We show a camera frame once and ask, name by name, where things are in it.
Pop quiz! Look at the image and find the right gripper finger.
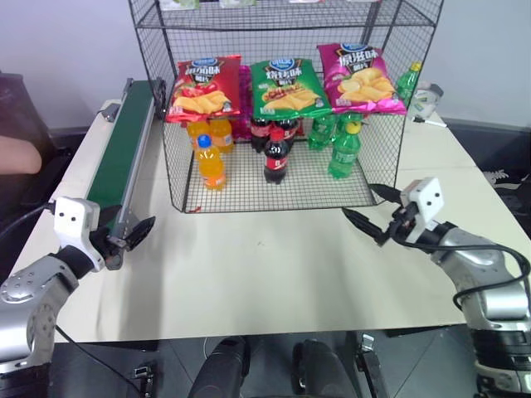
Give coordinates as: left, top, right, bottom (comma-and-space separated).
341, 207, 393, 248
368, 183, 403, 205

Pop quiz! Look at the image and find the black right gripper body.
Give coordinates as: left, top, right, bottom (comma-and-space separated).
387, 201, 419, 245

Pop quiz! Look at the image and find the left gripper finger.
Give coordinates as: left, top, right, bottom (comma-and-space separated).
124, 215, 157, 251
98, 204, 122, 230

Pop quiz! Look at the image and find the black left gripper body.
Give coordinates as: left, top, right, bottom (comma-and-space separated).
89, 226, 126, 271

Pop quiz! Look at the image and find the green conveyor belt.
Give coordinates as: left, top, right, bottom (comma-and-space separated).
85, 76, 169, 252

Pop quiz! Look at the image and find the green soda bottle yellow cap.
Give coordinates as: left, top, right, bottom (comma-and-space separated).
395, 61, 423, 108
328, 119, 363, 181

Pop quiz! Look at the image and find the white marker pen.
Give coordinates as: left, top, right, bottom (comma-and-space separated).
412, 116, 449, 129

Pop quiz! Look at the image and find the orange soda bottle blue cap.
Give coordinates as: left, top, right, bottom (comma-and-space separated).
194, 133, 227, 192

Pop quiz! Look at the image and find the black bag white print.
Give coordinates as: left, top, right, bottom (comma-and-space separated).
480, 164, 531, 235

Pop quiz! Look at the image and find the cola bottle red cap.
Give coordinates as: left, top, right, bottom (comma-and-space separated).
263, 129, 292, 185

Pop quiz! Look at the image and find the magenta chips bag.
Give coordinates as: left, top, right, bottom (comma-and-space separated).
316, 41, 408, 116
231, 65, 255, 141

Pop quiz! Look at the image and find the green chips bag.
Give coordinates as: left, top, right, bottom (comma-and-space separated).
249, 57, 334, 120

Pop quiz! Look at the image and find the dark rounded shape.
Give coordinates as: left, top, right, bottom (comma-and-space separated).
188, 336, 251, 398
291, 338, 354, 398

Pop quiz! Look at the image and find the red chips bag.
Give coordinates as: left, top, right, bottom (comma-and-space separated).
165, 55, 243, 124

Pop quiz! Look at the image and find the green white snack packet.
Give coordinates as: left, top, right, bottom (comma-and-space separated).
161, 0, 201, 11

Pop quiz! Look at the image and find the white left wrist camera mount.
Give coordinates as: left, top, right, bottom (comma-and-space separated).
53, 197, 105, 273

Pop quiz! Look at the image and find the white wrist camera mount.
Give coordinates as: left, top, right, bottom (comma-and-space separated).
399, 177, 446, 244
53, 197, 105, 273

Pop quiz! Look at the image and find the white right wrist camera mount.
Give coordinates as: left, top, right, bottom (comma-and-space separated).
399, 177, 446, 244

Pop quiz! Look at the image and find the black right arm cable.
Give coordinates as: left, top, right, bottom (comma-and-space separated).
397, 237, 531, 310

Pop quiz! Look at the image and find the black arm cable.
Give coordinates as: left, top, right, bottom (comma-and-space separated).
397, 237, 531, 310
0, 204, 57, 255

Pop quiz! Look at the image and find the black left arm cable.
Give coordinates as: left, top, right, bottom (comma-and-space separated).
0, 204, 57, 255

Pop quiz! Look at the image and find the thin black cable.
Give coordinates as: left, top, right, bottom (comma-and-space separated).
55, 325, 147, 398

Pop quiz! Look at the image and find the black wire rack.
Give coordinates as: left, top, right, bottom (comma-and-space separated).
127, 0, 446, 215

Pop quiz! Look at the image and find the metal table bracket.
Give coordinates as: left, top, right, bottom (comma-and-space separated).
355, 332, 392, 398
132, 362, 158, 398

